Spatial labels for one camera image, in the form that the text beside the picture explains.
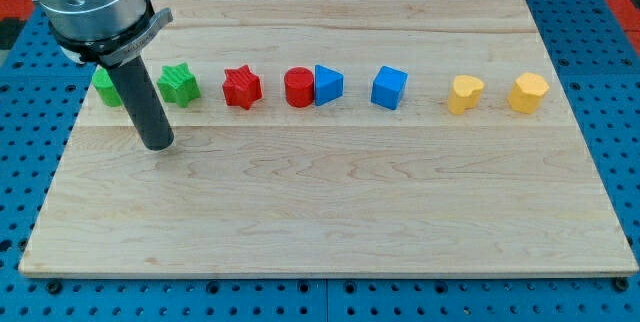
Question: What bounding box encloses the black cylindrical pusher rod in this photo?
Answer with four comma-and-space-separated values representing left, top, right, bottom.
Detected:
107, 56, 174, 151

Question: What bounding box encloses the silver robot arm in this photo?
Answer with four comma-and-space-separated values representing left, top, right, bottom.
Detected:
35, 0, 174, 151

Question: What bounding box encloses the yellow heart block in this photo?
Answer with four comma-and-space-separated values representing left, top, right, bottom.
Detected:
447, 75, 485, 115

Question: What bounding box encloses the yellow hexagon block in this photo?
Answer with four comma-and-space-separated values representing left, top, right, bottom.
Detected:
507, 72, 549, 114

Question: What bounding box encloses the green cylinder block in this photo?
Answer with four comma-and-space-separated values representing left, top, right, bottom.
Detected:
91, 68, 122, 107

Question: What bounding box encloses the green star block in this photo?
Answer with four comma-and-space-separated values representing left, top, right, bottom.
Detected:
157, 63, 201, 108

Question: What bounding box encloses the red star block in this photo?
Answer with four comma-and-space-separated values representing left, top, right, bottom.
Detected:
222, 65, 262, 110

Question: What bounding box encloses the red cylinder block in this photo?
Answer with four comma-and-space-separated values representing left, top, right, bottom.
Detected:
284, 67, 315, 108

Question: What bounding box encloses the blue triangle block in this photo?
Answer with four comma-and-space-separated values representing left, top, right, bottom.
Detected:
314, 65, 344, 106

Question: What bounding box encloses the wooden board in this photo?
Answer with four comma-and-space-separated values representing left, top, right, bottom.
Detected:
19, 0, 638, 279

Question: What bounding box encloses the blue cube block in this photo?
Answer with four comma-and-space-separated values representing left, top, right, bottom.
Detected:
370, 66, 408, 110

